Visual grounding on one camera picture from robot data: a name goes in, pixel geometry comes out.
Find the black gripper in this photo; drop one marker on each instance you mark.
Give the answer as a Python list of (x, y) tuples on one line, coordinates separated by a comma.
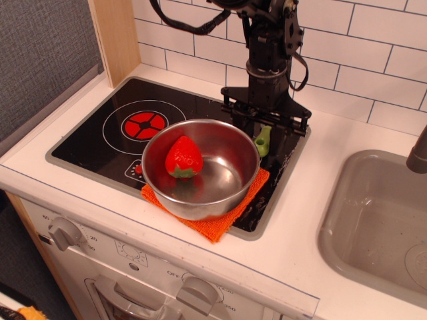
[(266, 100)]

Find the green handled spatula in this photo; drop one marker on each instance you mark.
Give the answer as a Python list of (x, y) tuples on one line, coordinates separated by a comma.
[(262, 141)]

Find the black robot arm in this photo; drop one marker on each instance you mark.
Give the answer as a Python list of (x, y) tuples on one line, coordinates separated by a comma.
[(273, 37)]

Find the silver metal pot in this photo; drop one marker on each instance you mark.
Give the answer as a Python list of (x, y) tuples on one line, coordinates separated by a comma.
[(231, 163)]

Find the red toy strawberry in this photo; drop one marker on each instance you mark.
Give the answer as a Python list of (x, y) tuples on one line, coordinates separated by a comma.
[(184, 160)]

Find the orange cloth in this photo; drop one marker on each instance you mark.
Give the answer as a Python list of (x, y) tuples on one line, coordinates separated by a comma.
[(214, 228)]

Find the grey sink basin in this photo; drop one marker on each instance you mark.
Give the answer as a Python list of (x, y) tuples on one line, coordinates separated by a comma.
[(374, 230)]

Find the grey faucet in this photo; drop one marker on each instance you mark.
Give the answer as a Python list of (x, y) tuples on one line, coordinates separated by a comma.
[(417, 159)]

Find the black toy stovetop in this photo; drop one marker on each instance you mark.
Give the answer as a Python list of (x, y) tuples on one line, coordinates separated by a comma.
[(107, 146)]

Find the grey oven knob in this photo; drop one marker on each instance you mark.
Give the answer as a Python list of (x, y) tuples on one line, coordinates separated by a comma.
[(198, 294)]

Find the grey timer knob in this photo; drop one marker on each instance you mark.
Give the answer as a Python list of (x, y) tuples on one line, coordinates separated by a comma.
[(64, 233)]

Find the orange yellow object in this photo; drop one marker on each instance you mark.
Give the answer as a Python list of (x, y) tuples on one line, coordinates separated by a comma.
[(24, 313)]

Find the wooden side post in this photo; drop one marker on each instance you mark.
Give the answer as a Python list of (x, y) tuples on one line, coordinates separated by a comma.
[(117, 38)]

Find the grey oven door handle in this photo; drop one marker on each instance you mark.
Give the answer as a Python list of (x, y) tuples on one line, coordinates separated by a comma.
[(113, 303)]

